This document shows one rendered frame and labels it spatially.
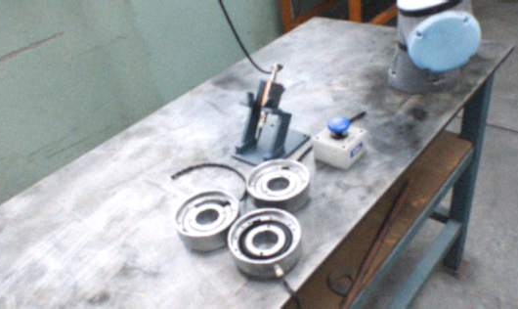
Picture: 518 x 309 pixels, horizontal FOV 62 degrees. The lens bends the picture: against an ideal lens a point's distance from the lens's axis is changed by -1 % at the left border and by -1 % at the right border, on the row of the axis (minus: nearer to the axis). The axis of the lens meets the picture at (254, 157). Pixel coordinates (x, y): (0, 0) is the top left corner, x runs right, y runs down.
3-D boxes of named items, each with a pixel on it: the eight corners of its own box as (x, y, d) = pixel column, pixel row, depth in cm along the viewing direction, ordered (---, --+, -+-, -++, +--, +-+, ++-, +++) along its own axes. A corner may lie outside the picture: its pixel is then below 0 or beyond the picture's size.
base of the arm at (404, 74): (407, 59, 108) (409, 20, 102) (469, 70, 99) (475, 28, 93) (375, 85, 100) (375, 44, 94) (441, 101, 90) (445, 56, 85)
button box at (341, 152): (346, 171, 77) (345, 149, 74) (314, 158, 82) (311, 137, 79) (370, 148, 82) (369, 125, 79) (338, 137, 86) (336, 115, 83)
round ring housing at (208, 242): (202, 266, 65) (195, 246, 63) (167, 231, 72) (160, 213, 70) (256, 227, 70) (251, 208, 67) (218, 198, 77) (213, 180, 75)
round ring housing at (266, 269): (226, 241, 68) (220, 222, 66) (287, 219, 70) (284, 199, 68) (244, 292, 60) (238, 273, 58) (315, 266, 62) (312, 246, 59)
